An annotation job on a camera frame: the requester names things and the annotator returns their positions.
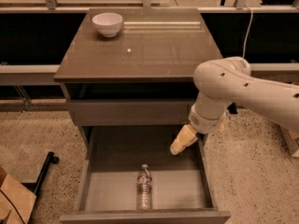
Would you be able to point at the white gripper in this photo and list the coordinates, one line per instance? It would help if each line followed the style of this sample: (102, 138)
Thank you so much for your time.
(204, 122)

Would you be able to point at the clear plastic water bottle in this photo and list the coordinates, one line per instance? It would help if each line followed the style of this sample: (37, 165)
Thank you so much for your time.
(144, 189)

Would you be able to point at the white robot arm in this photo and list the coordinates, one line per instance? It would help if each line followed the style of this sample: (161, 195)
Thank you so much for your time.
(226, 81)

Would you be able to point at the open grey middle drawer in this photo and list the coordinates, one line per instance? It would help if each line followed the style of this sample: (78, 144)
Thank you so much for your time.
(107, 194)

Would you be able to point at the closed grey top drawer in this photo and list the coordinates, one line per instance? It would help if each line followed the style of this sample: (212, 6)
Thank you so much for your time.
(130, 112)

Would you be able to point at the grey drawer cabinet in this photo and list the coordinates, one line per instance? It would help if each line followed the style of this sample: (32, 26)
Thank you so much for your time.
(152, 57)

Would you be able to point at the cardboard box right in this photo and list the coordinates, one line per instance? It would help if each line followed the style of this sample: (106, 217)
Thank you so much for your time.
(292, 141)

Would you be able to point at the white ceramic bowl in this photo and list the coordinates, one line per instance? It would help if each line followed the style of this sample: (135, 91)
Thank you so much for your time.
(107, 24)

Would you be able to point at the metal railing beam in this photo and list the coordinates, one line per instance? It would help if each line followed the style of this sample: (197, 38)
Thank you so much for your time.
(35, 75)

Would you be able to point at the brown cardboard box left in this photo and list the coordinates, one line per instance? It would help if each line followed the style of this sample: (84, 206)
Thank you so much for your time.
(16, 201)

